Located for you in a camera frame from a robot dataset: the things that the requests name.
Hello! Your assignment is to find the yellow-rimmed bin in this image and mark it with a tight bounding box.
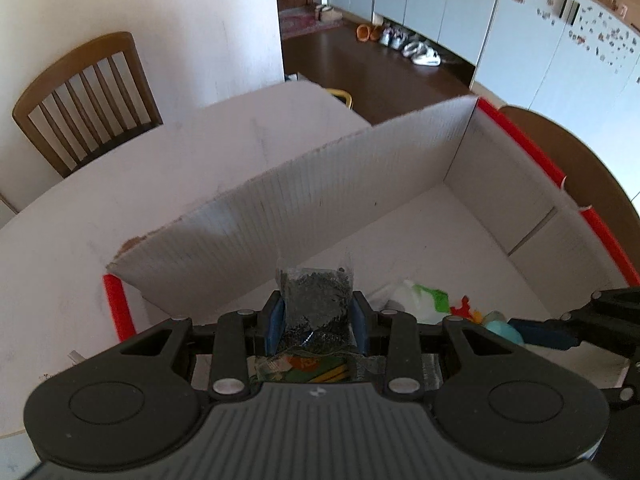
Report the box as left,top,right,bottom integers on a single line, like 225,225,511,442
324,87,355,110

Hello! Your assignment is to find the embroidered flower pouch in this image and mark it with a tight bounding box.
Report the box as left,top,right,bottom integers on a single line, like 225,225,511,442
252,354,351,385

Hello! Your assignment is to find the white printed plastic bag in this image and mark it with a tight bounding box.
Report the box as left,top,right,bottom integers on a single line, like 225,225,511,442
385,280,483,326

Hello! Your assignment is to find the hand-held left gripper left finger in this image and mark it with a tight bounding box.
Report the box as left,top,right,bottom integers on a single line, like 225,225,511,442
120,290,288,401

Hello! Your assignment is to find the red cardboard shoe box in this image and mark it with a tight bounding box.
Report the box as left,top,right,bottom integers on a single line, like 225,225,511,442
102,95,640,391

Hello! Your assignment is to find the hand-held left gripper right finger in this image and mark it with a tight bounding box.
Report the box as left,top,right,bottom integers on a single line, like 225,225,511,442
350,290,521,401

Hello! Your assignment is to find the pink patterned rug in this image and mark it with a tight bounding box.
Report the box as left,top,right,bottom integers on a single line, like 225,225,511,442
277,6,346,38

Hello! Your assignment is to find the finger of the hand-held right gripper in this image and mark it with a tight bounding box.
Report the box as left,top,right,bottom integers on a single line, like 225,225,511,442
605,357,640,406
507,287,640,358

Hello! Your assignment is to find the small teal oval box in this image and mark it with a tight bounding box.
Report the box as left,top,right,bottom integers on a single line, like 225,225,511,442
484,311,525,345

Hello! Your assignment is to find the pale blue wall cabinet unit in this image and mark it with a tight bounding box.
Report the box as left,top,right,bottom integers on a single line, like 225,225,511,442
327,0,640,116

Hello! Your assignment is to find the dark tea leaf packet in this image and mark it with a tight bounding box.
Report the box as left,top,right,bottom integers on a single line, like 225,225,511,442
276,252,353,361

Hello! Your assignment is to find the brown wooden chair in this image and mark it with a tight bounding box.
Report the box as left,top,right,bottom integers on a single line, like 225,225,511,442
498,105,640,261
12,31,164,178

